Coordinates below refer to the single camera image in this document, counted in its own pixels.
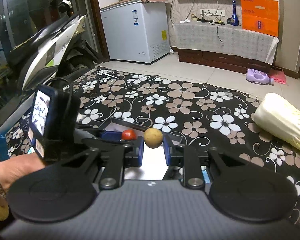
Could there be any small red fruit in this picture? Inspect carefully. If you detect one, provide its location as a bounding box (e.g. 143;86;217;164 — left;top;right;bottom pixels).
121;129;137;141

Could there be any small tan longan fruit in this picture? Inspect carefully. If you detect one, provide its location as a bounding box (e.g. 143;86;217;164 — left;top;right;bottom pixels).
143;128;164;148

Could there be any person's left hand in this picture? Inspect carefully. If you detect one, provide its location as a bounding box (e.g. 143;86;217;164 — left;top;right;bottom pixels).
0;153;46;192

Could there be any black-rimmed white box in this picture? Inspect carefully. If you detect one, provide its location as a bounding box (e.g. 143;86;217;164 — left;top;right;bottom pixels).
100;118;168;180

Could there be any phone on left gripper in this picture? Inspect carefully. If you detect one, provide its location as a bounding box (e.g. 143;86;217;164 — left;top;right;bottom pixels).
28;85;81;160

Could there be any black floral tablecloth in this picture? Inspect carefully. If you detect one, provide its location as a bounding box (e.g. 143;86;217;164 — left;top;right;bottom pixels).
5;65;300;230

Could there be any white black scooter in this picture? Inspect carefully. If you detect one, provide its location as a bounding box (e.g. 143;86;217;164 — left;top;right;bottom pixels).
8;0;102;95

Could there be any white chest freezer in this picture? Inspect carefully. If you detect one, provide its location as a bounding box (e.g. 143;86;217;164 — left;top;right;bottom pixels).
100;0;170;64

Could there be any napa cabbage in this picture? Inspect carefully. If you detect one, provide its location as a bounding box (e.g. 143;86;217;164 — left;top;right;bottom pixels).
254;93;300;150

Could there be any purple detergent bottle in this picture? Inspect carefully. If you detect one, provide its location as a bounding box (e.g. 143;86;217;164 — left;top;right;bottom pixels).
246;69;274;85

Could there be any low cabinet with lace cloth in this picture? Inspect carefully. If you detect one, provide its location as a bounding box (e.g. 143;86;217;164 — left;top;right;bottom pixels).
174;22;279;74

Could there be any pink floor mat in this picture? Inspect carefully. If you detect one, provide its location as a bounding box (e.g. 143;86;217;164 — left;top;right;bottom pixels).
269;66;287;85

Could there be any blue glass bottle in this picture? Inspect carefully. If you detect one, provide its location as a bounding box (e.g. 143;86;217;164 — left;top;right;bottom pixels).
230;1;239;26

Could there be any orange gift box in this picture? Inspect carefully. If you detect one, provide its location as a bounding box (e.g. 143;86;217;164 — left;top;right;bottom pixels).
241;0;279;37

